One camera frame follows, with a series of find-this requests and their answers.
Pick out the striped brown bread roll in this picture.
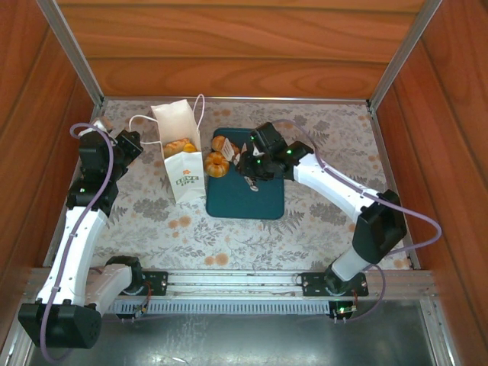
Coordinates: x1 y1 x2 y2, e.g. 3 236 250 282
211 135 241 156

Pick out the metal base sheet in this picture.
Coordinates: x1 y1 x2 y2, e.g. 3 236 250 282
22 299 454 366

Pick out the large striped bread loaf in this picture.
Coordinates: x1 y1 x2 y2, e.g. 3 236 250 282
162 137 191 153

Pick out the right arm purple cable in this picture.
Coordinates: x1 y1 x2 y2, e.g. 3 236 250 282
262 119 443 325

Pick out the aluminium frame post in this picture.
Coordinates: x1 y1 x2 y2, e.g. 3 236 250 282
368 0 443 111
36 0 106 108

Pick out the grey slotted cable duct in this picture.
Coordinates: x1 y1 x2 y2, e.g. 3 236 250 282
102 298 332 316

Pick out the ring shaped bread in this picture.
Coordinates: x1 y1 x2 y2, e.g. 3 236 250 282
204 151 231 178

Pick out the dark teal tray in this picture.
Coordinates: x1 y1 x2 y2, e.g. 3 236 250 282
205 127 286 220

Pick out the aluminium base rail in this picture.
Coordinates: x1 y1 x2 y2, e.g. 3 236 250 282
22 268 438 302

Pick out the floral tablecloth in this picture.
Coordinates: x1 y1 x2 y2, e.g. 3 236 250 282
45 97 420 271

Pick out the white paper bag green print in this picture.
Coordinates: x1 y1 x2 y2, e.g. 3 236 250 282
128 94 207 206

